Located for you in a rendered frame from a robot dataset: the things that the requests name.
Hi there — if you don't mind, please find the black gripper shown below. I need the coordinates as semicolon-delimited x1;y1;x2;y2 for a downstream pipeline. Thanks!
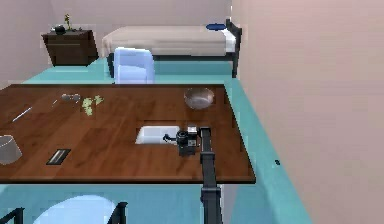
162;129;190;158

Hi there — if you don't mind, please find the grey metal bowl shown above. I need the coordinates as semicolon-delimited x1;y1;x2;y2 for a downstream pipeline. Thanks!
183;87;216;111

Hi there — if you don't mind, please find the brown wooden table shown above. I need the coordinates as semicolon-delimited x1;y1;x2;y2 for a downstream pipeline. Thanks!
0;83;257;185

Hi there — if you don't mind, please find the pale green lettuce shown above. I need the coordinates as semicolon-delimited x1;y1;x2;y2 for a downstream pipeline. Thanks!
81;95;105;117

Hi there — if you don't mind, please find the bed with beige cover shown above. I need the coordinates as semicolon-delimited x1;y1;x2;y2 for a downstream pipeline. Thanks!
101;17;243;79

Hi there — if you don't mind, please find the black remote control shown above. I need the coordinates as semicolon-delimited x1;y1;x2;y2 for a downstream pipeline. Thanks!
45;148;72;166

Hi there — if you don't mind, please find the light blue round chair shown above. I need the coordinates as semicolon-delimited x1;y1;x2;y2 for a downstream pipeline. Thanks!
0;194;130;224

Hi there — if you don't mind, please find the dark blue pillow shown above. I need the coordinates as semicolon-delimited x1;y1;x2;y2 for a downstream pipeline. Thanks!
205;22;227;32

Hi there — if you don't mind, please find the dark brown nightstand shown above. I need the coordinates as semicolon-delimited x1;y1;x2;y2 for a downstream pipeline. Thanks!
41;29;100;67

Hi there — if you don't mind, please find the thin white stick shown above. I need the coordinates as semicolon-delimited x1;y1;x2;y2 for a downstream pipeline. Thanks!
11;106;33;123

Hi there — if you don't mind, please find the small green house plant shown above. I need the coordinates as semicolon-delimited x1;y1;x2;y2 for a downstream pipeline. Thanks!
63;13;73;32

